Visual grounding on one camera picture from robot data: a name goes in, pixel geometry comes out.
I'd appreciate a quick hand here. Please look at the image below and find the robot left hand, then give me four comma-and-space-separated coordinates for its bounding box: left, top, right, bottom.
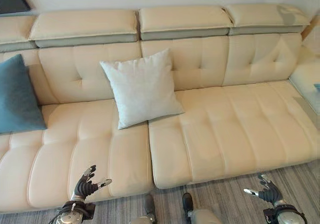
70, 164, 113, 202

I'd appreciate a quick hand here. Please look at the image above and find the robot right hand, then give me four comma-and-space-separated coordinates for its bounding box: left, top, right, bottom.
243, 173, 284, 205

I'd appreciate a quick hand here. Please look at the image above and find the cream leather sofa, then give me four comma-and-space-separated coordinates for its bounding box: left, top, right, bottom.
0, 32, 320, 213

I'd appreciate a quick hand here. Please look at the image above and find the wide cream sofa headrest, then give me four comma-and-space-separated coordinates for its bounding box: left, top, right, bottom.
27, 8, 140, 49
225, 3, 311, 37
137, 5, 235, 42

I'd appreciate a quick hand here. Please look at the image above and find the narrow cream sofa headrest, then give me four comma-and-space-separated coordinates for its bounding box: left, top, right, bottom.
0, 15, 37, 54

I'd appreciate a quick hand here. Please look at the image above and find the robot left leg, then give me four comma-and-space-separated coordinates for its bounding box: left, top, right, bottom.
129, 193, 156, 224

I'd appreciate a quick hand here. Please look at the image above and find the robot leg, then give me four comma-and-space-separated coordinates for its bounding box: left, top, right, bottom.
182, 192, 221, 224
129, 193, 156, 224

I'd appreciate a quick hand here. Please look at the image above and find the robot right leg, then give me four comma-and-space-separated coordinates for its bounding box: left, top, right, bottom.
182, 192, 221, 224

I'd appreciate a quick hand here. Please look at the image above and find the large teal cushion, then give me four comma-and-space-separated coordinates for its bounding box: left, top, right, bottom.
0, 53, 48, 135

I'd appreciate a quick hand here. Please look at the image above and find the white square cushion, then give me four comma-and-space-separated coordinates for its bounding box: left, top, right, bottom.
99, 48, 186, 130

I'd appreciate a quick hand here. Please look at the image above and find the light wooden wall trim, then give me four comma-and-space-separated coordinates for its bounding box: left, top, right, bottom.
301, 16, 316, 42

